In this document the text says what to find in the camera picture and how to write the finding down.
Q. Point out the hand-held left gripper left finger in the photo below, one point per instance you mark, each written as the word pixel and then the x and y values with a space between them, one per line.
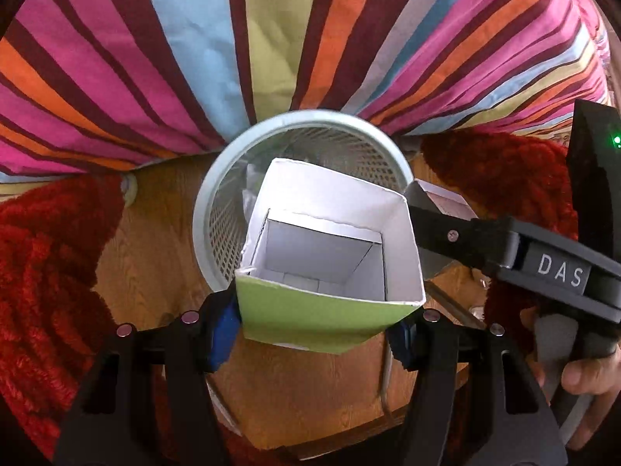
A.
pixel 223 330

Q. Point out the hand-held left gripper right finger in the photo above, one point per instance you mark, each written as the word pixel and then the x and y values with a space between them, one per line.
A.
pixel 405 344

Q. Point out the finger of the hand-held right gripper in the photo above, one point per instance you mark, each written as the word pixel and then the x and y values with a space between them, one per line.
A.
pixel 436 233

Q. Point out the small grey cardboard box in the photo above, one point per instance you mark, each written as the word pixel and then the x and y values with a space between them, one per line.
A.
pixel 446 201

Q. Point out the green paper box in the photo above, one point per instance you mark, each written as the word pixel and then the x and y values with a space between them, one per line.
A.
pixel 315 310

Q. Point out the white mesh waste basket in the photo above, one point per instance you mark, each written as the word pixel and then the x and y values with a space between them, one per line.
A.
pixel 339 150

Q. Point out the person's right hand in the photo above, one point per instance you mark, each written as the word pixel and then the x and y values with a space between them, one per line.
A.
pixel 592 378

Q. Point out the red fluffy rug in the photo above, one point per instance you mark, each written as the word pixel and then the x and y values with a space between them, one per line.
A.
pixel 499 174

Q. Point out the white round object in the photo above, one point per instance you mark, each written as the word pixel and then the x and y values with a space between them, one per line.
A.
pixel 130 189

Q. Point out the person's left leg red fleece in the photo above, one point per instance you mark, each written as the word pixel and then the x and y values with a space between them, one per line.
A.
pixel 43 276

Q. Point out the striped bed sheet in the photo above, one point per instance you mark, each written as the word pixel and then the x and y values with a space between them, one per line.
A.
pixel 194 34

